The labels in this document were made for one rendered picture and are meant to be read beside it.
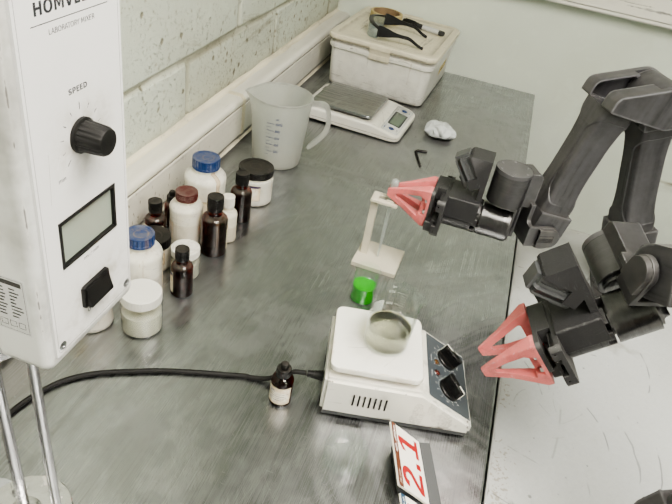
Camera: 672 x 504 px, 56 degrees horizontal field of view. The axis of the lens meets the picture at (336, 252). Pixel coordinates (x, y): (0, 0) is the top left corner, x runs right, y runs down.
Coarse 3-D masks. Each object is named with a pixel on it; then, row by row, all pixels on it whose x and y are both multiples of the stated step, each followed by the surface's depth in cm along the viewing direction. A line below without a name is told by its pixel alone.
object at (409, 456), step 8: (400, 432) 79; (400, 440) 78; (408, 440) 80; (400, 448) 77; (408, 448) 78; (416, 448) 80; (400, 456) 76; (408, 456) 77; (416, 456) 79; (408, 464) 76; (416, 464) 78; (408, 472) 75; (416, 472) 77; (408, 480) 74; (416, 480) 75; (416, 488) 74; (424, 488) 76; (424, 496) 75
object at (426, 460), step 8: (392, 432) 78; (392, 440) 77; (416, 440) 82; (392, 448) 80; (424, 448) 81; (392, 456) 79; (424, 456) 80; (424, 464) 79; (432, 464) 79; (424, 472) 78; (432, 472) 78; (424, 480) 77; (432, 480) 77; (400, 488) 75; (408, 488) 73; (432, 488) 77; (408, 496) 75; (416, 496) 73; (432, 496) 76
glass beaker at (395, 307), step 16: (384, 288) 82; (400, 288) 82; (384, 304) 84; (400, 304) 83; (416, 304) 81; (368, 320) 81; (384, 320) 78; (400, 320) 78; (416, 320) 80; (368, 336) 81; (384, 336) 80; (400, 336) 80; (384, 352) 81; (400, 352) 82
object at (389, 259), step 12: (372, 204) 108; (384, 204) 106; (396, 204) 106; (372, 216) 109; (372, 228) 111; (360, 252) 114; (372, 252) 114; (384, 252) 115; (396, 252) 115; (384, 264) 112; (396, 264) 112
